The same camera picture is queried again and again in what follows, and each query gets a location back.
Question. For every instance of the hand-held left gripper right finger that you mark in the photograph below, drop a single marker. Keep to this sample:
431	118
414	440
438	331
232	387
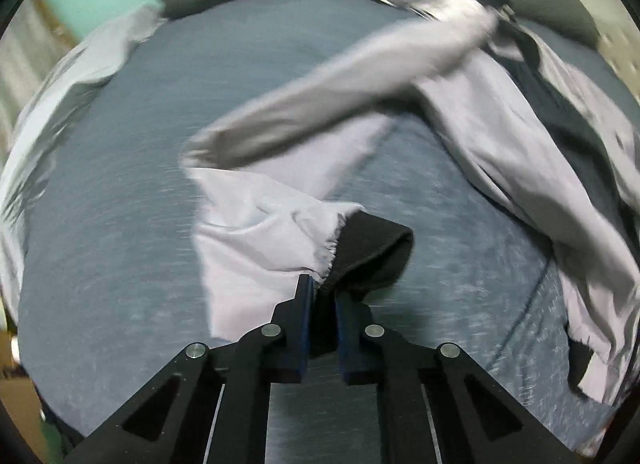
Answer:
345	334

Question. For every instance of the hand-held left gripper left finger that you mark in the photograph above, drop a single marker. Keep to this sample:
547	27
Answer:
303	324

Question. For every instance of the light grey jacket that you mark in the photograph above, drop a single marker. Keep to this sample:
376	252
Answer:
260	244

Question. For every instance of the blue patterned bed sheet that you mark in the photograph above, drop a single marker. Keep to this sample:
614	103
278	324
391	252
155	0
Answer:
125	194

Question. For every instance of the brown cardboard box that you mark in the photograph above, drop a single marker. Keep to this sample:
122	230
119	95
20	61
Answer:
12	354

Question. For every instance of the light grey blanket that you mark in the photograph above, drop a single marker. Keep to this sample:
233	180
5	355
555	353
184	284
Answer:
50	108

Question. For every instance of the beige curtain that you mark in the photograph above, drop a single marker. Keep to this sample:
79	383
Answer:
25	68

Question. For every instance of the cream tufted headboard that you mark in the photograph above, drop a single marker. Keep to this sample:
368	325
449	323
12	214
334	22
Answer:
610	18

